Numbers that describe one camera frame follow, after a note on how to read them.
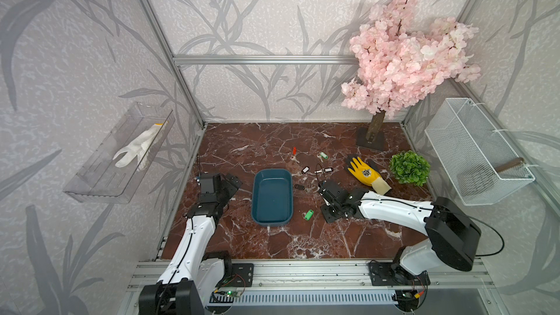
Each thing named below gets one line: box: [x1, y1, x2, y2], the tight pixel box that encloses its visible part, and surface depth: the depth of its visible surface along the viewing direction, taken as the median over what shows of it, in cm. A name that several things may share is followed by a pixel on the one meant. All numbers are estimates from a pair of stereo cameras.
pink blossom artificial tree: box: [341, 0, 482, 151], surface depth 71 cm
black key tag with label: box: [314, 166, 334, 174], surface depth 104 cm
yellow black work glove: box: [345, 153, 392, 196], surface depth 100 cm
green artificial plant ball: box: [389, 149, 431, 187], surface depth 89 cm
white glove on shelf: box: [112, 121, 169, 172], surface depth 68 cm
